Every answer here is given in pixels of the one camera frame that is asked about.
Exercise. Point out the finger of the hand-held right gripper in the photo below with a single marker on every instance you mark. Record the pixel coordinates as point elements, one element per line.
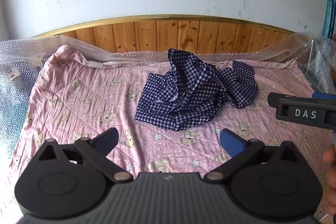
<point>324,96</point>
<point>273,104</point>

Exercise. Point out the person's right hand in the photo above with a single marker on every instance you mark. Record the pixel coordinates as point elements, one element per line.
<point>332,155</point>

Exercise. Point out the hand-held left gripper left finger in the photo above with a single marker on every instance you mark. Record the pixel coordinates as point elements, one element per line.
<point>105,140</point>

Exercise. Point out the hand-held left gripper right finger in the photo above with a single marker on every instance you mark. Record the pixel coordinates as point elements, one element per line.
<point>231,140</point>

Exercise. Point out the white label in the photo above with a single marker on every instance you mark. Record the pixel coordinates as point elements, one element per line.
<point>13,75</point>

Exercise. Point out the navy plaid shirt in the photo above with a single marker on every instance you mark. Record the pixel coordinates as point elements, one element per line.
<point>189,92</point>

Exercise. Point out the teal object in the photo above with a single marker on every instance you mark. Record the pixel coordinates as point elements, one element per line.
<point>330,16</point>

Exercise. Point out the pink bear-print quilt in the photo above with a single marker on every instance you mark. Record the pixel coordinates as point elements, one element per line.
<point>78,98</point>

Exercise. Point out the wooden headboard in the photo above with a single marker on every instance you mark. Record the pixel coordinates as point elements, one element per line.
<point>183,35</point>

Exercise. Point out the clear bubble wrap sheet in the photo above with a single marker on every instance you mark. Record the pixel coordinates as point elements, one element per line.
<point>23,56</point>

